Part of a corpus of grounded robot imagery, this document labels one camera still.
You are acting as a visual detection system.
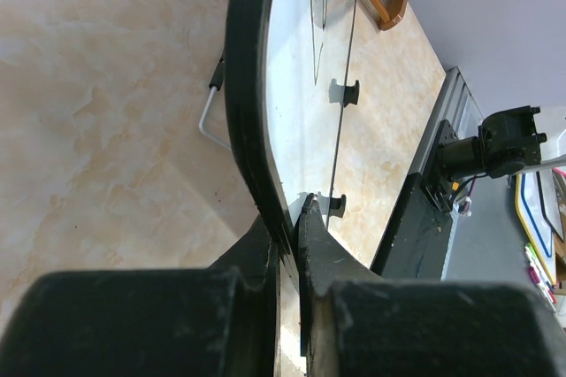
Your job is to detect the spare whiteboards coloured frames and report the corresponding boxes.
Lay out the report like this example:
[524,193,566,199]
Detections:
[515,170,565,286]

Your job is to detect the aluminium frame rail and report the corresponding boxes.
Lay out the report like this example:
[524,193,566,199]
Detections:
[408,67,484,174]

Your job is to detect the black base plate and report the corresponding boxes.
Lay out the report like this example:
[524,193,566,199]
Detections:
[369,119,459,283]

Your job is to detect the white whiteboard black frame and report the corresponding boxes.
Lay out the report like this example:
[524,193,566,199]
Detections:
[223,0,357,279]

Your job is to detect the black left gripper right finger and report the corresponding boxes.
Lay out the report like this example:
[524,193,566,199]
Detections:
[296,194,565,376]

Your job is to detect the coloured marker pens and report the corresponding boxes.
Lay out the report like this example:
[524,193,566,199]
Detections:
[524,243,558,306]

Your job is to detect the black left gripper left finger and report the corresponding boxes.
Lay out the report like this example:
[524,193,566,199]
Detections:
[1,219,279,376]

